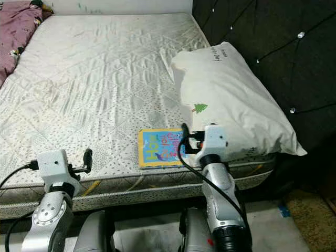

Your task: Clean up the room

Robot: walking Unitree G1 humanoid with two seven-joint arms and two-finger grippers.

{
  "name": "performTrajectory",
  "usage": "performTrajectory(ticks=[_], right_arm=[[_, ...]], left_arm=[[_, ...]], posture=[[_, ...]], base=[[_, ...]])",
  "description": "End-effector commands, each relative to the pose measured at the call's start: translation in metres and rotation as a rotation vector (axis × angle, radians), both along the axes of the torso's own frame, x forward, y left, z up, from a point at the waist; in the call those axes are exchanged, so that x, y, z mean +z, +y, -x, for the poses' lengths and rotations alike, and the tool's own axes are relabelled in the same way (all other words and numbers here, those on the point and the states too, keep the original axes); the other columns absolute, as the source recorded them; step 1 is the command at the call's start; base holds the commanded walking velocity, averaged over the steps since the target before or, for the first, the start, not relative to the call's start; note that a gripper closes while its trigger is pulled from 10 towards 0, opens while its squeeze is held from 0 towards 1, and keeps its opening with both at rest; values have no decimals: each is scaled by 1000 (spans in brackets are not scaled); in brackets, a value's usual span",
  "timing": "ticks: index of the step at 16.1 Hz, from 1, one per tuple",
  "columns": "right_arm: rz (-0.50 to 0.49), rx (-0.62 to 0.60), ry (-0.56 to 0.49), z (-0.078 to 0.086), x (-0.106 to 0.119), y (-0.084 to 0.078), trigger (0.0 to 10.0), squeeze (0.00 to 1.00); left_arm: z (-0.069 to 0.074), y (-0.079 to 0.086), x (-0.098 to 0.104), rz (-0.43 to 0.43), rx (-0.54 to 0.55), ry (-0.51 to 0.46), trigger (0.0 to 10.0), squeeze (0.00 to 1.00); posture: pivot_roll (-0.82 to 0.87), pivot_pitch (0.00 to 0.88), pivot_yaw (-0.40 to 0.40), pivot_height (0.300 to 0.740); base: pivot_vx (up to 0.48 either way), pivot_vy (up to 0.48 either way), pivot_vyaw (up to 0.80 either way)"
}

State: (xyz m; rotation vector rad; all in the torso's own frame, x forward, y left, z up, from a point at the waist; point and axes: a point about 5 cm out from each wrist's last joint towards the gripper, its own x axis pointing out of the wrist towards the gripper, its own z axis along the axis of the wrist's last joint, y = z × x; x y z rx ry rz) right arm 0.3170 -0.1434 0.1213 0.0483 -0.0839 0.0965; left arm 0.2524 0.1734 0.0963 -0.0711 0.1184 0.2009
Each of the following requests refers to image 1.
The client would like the colourful children's book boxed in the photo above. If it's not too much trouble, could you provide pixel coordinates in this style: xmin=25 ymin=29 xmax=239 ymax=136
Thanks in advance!
xmin=138 ymin=129 xmax=187 ymax=169

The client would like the white pillow with tree print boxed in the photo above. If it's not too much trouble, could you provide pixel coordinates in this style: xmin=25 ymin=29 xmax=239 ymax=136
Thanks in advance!
xmin=160 ymin=42 xmax=308 ymax=157

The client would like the silver left robot leg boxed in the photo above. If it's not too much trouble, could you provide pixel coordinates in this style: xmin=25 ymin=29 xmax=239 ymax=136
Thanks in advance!
xmin=73 ymin=210 xmax=116 ymax=252

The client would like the silver robot leg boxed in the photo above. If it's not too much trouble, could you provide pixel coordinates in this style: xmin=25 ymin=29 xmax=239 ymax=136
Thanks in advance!
xmin=73 ymin=210 xmax=116 ymax=252
xmin=178 ymin=207 xmax=216 ymax=252

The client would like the white quilted mattress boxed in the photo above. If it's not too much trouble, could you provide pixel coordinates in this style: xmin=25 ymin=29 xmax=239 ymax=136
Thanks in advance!
xmin=0 ymin=13 xmax=276 ymax=218

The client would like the silver right robot leg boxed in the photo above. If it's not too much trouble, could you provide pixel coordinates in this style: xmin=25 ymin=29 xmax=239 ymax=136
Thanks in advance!
xmin=178 ymin=207 xmax=216 ymax=252

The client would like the dark tufted headboard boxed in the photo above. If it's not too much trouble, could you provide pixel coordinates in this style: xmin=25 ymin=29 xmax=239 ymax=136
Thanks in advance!
xmin=192 ymin=0 xmax=336 ymax=195

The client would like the brown floor mat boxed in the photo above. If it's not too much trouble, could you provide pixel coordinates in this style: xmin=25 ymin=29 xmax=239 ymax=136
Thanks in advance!
xmin=283 ymin=189 xmax=336 ymax=252

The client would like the pink cartoon print blanket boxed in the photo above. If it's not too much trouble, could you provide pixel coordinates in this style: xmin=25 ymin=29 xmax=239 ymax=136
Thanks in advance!
xmin=0 ymin=0 xmax=53 ymax=87

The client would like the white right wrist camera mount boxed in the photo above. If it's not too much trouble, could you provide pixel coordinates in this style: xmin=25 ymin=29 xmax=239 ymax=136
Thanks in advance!
xmin=197 ymin=124 xmax=229 ymax=161

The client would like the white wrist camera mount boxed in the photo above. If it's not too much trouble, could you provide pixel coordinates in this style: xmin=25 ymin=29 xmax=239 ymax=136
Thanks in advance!
xmin=38 ymin=150 xmax=70 ymax=192
xmin=197 ymin=124 xmax=229 ymax=161

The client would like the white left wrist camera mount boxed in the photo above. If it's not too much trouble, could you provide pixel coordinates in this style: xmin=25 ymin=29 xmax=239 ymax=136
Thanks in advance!
xmin=38 ymin=150 xmax=70 ymax=192

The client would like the dark bed frame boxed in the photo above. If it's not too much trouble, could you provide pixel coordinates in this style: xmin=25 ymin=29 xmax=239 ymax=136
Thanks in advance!
xmin=0 ymin=184 xmax=276 ymax=232

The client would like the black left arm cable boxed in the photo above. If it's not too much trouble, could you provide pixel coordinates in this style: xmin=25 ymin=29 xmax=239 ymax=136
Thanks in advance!
xmin=4 ymin=162 xmax=41 ymax=252

